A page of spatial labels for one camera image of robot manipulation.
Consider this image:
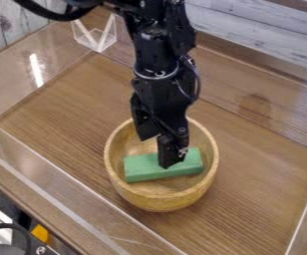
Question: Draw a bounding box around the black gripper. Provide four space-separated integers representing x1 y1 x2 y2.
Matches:
131 63 200 168

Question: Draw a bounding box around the green rectangular block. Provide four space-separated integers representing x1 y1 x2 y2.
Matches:
123 147 204 183

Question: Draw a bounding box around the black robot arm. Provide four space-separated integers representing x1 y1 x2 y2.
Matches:
12 0 201 168

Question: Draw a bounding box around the brown wooden bowl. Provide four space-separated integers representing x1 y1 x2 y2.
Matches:
105 118 218 212

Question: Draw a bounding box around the clear acrylic tray wall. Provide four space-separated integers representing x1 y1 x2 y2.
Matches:
0 128 186 255

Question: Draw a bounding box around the clear acrylic corner bracket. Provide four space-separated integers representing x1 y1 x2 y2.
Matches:
71 14 118 53

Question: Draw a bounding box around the black cable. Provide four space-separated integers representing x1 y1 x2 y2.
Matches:
0 222 34 255

